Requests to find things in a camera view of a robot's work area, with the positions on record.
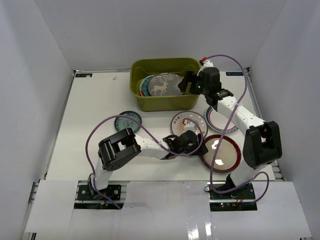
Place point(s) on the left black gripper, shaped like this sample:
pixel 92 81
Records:
pixel 200 146

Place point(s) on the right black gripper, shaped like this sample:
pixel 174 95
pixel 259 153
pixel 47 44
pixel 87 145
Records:
pixel 192 77

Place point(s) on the grey deer snowflake plate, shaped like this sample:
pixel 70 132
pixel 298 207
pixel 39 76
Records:
pixel 165 85

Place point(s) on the teal scalloped plate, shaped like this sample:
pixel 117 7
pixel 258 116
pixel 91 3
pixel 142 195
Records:
pixel 144 85

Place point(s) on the beige plate dark red rim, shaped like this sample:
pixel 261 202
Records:
pixel 228 156

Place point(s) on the red and teal floral plate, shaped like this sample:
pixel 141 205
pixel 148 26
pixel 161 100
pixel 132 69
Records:
pixel 141 93

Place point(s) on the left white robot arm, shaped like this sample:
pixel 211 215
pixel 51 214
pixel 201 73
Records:
pixel 115 151

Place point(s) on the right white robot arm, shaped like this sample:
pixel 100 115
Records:
pixel 262 140

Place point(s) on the olive green plastic bin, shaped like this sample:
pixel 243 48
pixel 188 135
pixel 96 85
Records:
pixel 140 69

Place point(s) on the white orange sunburst plate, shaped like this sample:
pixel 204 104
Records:
pixel 184 118

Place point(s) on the white plate green rim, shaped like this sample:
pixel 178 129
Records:
pixel 215 120

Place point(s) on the right table corner label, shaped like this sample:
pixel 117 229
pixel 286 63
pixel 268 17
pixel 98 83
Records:
pixel 234 73

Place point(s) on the table corner label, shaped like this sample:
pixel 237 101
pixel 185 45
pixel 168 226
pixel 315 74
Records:
pixel 83 75
pixel 234 73

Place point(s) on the small blue patterned plate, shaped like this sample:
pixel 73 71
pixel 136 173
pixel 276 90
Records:
pixel 121 123

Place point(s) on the left table corner label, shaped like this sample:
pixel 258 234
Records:
pixel 83 75

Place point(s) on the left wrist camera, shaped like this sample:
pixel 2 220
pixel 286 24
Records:
pixel 190 127

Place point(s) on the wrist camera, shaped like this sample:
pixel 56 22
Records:
pixel 206 63
pixel 190 127

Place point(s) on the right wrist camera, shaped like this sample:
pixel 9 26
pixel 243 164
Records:
pixel 206 63

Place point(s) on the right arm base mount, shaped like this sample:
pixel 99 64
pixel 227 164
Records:
pixel 236 201

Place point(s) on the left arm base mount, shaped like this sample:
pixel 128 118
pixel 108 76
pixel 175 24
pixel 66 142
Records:
pixel 87 199

